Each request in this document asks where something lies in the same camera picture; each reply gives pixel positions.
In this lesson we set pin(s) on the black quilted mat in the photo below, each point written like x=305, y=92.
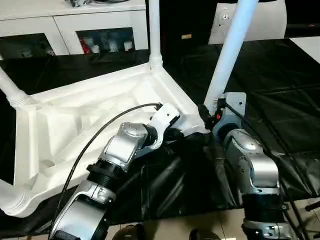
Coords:
x=275, y=100

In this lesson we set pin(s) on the white flat board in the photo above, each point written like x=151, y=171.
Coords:
x=307, y=47

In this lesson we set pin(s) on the black metal bar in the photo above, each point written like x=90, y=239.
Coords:
x=302, y=25

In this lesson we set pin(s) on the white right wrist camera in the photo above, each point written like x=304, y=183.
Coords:
x=232, y=105

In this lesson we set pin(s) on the white sideboard with glass doors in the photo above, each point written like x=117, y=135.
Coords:
x=62, y=25

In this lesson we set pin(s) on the white plastic table top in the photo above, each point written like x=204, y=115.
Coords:
x=75, y=112

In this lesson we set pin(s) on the pale panel with holes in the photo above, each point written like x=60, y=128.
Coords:
x=262, y=27

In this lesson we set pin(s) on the small gold label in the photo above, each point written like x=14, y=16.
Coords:
x=186, y=36

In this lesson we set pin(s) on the black cabinet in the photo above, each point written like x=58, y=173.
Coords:
x=180, y=17

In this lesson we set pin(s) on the black metal stand leg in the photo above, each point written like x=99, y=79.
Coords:
x=312, y=207

